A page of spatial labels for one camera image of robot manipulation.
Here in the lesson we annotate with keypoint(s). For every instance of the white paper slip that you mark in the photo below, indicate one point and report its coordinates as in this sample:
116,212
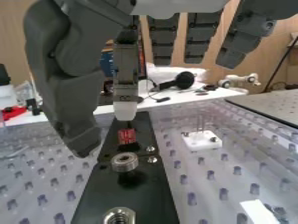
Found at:
260,213

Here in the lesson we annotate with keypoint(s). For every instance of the black plate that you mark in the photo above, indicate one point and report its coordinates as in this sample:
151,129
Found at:
141,193

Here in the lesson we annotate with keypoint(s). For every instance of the large metal hex nut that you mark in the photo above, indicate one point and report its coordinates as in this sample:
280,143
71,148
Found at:
108,215

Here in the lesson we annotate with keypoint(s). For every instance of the small black device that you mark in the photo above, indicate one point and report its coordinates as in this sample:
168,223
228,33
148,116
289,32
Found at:
34,106

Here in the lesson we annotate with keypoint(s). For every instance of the red tray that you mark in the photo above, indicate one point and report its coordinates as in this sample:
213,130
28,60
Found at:
14,113

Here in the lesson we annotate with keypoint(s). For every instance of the thin metal pin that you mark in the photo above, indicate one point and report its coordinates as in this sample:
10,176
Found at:
202,125

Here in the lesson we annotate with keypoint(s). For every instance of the small metal nut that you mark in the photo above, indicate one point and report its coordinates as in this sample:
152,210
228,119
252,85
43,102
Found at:
152,160
151,149

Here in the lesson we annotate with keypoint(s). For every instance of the small white block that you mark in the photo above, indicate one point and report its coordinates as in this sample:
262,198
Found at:
200,141

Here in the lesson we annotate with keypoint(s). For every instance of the small metal bearing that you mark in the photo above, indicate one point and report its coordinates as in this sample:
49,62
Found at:
124,161

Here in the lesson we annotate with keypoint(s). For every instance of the small red circuit board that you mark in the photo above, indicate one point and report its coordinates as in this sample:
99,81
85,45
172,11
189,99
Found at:
127,135

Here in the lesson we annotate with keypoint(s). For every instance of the small white jointed device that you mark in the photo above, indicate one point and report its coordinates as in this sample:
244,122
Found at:
230,81

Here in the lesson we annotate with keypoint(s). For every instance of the white desk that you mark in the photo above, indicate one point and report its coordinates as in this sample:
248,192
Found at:
187,96

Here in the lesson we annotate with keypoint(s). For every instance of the black headphones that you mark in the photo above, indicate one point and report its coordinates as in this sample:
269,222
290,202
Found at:
184,80

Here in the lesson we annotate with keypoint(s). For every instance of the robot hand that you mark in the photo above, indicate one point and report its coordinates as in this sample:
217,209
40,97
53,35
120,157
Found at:
75,66

